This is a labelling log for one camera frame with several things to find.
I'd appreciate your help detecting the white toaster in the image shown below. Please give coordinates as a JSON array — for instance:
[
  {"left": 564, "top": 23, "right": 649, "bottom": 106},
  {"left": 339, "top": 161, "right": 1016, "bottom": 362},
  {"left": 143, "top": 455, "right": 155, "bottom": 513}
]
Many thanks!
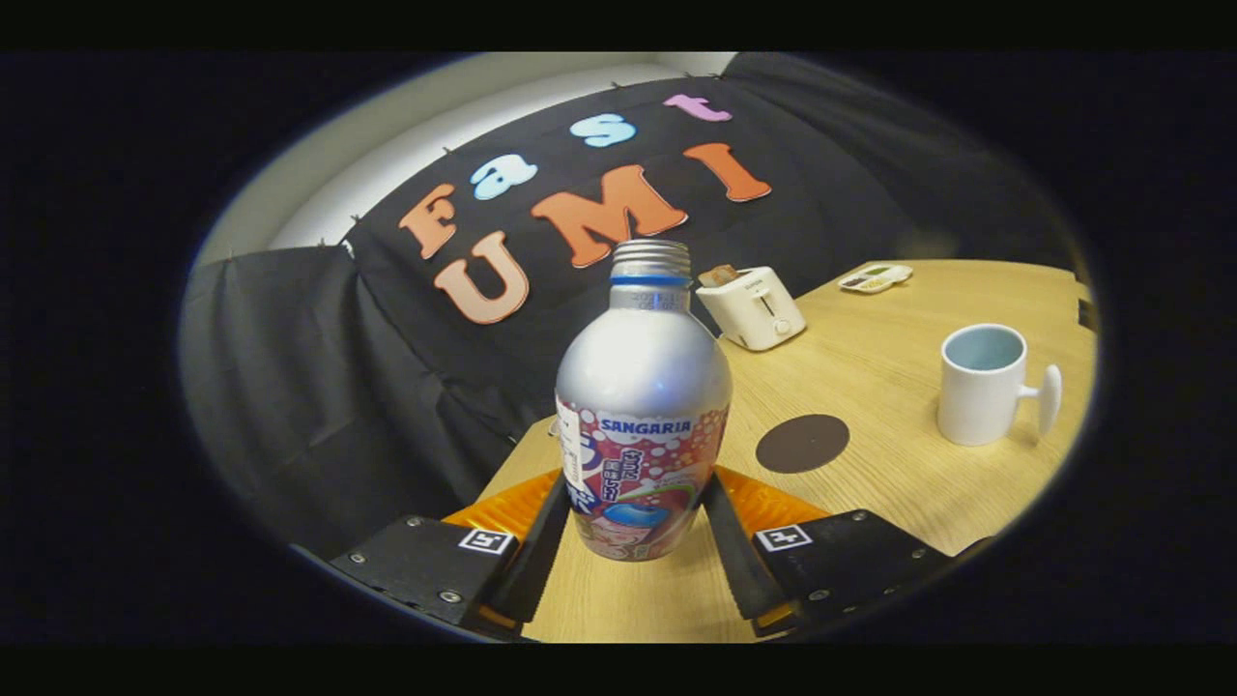
[{"left": 695, "top": 266, "right": 807, "bottom": 352}]

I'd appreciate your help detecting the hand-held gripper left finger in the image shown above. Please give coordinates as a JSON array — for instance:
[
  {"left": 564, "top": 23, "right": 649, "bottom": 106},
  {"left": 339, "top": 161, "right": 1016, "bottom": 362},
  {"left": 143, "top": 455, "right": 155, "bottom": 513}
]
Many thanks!
[{"left": 329, "top": 469, "right": 573, "bottom": 639}]

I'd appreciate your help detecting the silver juice bottle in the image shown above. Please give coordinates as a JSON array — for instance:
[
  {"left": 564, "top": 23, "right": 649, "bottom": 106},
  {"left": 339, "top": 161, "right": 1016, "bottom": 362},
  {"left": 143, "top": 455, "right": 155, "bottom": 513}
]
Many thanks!
[{"left": 555, "top": 239, "right": 733, "bottom": 563}]

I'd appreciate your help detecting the dark brown round coaster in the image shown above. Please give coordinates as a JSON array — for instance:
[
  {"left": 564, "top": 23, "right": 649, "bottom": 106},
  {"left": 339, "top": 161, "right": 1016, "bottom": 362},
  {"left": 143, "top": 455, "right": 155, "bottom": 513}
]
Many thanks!
[{"left": 755, "top": 414, "right": 851, "bottom": 475}]

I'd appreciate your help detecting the white divided tray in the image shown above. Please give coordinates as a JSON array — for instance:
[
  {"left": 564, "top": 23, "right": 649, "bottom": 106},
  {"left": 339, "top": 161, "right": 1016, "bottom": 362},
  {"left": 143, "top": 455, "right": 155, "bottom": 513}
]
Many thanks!
[{"left": 838, "top": 263, "right": 914, "bottom": 294}]

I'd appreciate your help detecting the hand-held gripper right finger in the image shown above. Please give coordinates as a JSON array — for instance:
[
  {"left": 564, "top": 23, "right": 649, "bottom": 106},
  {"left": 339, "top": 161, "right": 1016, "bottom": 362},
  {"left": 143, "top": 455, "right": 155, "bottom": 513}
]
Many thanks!
[{"left": 701, "top": 466, "right": 960, "bottom": 639}]

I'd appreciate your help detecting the white cup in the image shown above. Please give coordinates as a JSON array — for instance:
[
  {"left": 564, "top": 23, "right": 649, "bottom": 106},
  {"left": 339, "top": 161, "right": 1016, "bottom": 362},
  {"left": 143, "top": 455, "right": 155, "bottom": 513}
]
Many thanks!
[{"left": 936, "top": 323, "right": 1063, "bottom": 448}]

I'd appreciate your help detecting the black backdrop cloth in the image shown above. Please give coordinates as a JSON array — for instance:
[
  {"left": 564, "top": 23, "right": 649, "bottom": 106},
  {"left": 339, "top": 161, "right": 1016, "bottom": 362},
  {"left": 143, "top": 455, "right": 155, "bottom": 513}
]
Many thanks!
[{"left": 179, "top": 52, "right": 1079, "bottom": 562}]

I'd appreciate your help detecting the wooden table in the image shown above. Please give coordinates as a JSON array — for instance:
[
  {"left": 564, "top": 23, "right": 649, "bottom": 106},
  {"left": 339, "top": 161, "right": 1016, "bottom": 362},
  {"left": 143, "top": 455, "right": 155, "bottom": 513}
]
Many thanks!
[{"left": 474, "top": 258, "right": 1100, "bottom": 644}]

